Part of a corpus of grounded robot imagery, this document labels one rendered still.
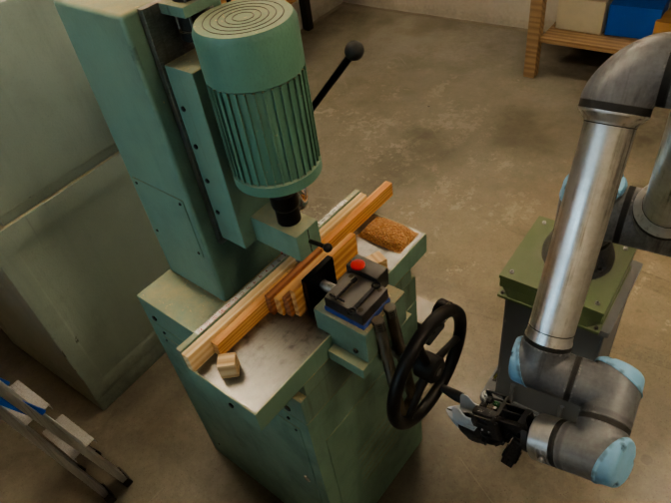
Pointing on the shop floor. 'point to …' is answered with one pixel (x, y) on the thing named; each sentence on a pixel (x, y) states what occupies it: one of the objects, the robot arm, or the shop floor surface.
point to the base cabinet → (313, 438)
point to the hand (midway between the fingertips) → (452, 413)
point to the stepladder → (23, 401)
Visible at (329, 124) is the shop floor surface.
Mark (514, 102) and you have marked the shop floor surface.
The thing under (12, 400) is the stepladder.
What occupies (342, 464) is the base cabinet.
